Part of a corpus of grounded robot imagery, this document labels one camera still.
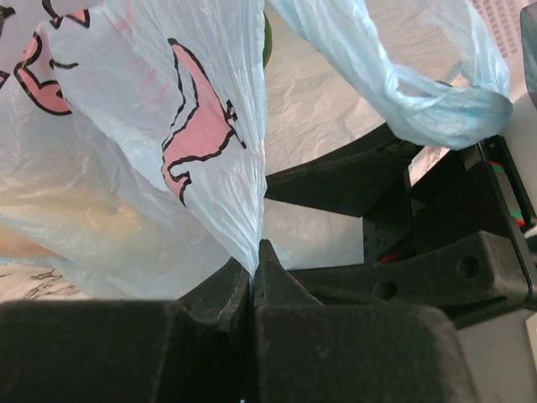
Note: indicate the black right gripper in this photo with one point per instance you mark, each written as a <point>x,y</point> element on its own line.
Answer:
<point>453,240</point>

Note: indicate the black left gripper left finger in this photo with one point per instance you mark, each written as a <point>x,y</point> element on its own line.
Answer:
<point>184,350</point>

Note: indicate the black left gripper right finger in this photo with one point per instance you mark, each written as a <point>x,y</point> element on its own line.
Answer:
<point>305,351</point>

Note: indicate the light blue plastic bag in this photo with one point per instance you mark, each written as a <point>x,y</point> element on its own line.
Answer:
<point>136,136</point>

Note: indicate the green fake fruit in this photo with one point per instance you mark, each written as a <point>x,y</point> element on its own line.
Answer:
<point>268,41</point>

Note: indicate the white perforated plastic basket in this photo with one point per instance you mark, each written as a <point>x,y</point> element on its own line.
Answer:
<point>502,18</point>

